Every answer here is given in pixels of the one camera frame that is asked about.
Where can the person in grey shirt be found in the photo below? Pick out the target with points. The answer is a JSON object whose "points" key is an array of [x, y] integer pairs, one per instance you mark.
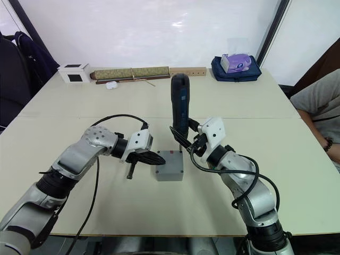
{"points": [[322, 101]]}

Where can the dark wooden scroll rod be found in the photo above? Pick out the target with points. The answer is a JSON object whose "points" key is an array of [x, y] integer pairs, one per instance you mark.
{"points": [[159, 77]]}

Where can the navy blue fabric pouch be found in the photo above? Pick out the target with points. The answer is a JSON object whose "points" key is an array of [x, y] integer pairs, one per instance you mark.
{"points": [[236, 75]]}

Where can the wooden block with holes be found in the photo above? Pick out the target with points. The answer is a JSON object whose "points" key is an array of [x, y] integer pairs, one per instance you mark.
{"points": [[187, 71]]}

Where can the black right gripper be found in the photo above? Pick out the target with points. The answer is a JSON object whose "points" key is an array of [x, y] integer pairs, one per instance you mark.
{"points": [[199, 144]]}

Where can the white box with black squares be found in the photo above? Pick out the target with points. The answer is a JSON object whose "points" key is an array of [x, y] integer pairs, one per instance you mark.
{"points": [[73, 73]]}

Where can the black office chair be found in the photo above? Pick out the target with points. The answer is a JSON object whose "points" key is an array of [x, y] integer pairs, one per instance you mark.
{"points": [[12, 79]]}

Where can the dark jacket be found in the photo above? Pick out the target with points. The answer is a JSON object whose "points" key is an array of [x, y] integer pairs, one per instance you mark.
{"points": [[34, 61]]}

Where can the grey plastic box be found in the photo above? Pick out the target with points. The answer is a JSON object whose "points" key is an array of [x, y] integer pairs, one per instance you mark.
{"points": [[170, 177]]}

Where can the purple tissue pack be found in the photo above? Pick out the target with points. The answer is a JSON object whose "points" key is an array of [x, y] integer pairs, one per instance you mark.
{"points": [[237, 63]]}

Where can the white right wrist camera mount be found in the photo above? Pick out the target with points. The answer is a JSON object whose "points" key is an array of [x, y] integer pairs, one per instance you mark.
{"points": [[213, 131]]}

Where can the brown wooden panel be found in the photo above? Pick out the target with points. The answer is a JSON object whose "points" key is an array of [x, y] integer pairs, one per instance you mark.
{"points": [[318, 69]]}

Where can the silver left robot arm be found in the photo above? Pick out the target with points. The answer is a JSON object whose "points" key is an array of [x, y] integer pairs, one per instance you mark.
{"points": [[79, 156]]}

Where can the dark blue electric screwdriver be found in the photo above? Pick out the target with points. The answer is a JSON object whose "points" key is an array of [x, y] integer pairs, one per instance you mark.
{"points": [[180, 103]]}

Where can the dark window frame post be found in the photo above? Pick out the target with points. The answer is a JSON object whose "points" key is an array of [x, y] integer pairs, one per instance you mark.
{"points": [[272, 32], [32, 32]]}

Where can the rolled olive patterned scroll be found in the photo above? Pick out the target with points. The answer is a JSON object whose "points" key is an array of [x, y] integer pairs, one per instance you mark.
{"points": [[127, 72]]}

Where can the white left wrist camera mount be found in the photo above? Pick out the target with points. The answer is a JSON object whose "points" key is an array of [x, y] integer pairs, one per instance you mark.
{"points": [[139, 139]]}

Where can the person's bare forearm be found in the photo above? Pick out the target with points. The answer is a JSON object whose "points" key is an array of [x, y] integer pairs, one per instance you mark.
{"points": [[316, 127]]}

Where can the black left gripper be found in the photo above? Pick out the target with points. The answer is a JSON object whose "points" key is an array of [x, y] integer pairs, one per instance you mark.
{"points": [[131, 171]]}

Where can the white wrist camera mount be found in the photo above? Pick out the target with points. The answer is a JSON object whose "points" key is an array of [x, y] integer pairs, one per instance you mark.
{"points": [[139, 139], [213, 131]]}

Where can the white earbud case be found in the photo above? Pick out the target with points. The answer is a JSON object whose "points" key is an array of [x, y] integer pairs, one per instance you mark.
{"points": [[111, 85]]}

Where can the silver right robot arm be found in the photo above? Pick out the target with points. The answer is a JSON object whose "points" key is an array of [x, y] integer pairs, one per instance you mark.
{"points": [[255, 191]]}

